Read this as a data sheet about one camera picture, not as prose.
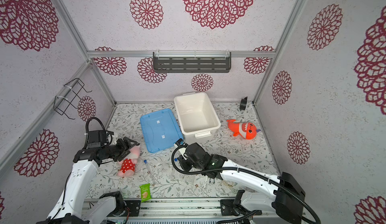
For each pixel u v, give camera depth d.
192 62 0.95
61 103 0.73
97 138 0.60
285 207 0.38
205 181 0.83
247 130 0.94
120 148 0.68
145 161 0.90
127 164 0.82
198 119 1.12
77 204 0.41
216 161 0.55
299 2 0.73
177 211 0.73
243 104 1.11
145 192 0.78
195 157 0.57
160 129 1.04
